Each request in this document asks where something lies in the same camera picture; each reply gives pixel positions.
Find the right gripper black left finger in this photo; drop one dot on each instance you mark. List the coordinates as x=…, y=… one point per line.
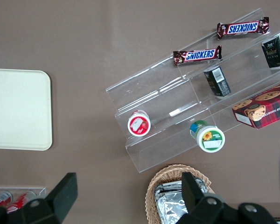
x=49, y=210

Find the cream plastic tray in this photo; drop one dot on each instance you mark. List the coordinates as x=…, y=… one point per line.
x=18, y=109

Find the green lid sunflower cup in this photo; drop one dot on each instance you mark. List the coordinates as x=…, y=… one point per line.
x=210, y=138

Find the red lid yogurt cup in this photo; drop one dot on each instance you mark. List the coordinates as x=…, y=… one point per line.
x=139, y=123

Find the small black carton box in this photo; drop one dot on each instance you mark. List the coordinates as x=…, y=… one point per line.
x=275, y=51
x=217, y=81

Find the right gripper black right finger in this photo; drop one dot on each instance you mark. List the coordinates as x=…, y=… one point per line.
x=200, y=210

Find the clear acrylic bottle rack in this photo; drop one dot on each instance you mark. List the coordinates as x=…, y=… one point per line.
x=40, y=190

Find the light wicker basket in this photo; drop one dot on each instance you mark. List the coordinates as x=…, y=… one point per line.
x=158, y=177

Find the clear acrylic stepped shelf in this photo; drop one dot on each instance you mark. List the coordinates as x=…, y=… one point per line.
x=154, y=93

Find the foil wrapped sandwich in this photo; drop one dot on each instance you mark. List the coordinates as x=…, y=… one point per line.
x=170, y=207
x=168, y=185

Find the Snickers chocolate bar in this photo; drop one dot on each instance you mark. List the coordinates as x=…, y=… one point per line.
x=198, y=55
x=243, y=28

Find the red tartan cookie box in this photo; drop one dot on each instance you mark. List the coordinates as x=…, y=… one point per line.
x=263, y=107

